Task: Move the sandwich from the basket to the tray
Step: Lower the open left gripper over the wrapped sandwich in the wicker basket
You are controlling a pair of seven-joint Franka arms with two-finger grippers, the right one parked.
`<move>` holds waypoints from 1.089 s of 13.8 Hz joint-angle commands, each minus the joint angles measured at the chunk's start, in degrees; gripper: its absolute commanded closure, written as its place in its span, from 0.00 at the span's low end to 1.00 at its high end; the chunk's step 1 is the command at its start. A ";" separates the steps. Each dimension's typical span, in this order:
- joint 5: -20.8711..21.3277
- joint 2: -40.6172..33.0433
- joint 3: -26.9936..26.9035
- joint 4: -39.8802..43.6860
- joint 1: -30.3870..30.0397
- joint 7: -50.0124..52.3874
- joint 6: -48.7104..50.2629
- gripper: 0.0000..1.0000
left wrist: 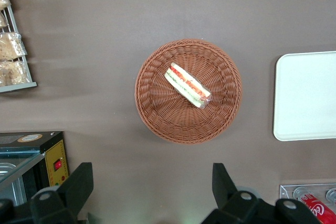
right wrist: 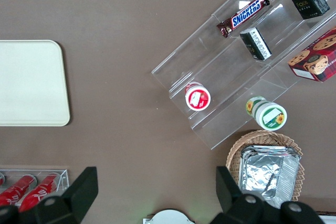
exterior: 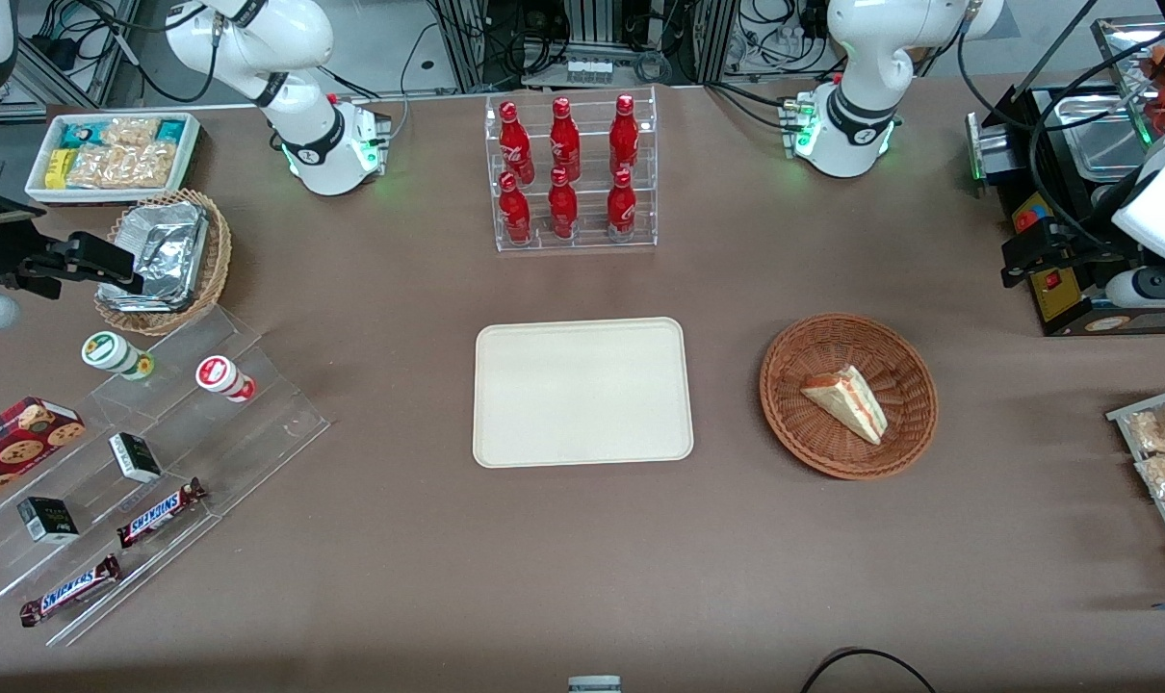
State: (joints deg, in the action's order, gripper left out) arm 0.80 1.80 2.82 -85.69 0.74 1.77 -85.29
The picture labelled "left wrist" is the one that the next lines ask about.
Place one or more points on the clear acrylic bottle rack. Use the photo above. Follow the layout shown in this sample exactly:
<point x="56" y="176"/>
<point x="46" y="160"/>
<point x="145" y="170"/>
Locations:
<point x="286" y="191"/>

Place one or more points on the cream plastic tray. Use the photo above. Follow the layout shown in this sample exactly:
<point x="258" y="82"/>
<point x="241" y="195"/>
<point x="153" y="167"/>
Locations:
<point x="307" y="95"/>

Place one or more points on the black food warmer yellow panel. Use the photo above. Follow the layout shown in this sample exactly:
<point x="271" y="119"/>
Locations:
<point x="56" y="155"/>

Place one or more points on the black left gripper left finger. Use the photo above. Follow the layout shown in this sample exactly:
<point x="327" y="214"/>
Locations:
<point x="71" y="190"/>

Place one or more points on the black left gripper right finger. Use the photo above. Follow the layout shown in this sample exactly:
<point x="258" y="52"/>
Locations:
<point x="225" y="195"/>

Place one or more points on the triangle sandwich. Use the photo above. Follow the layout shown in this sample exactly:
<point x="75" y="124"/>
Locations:
<point x="187" y="85"/>

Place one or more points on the brown wicker basket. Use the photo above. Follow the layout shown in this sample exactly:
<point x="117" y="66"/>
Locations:
<point x="162" y="113"/>

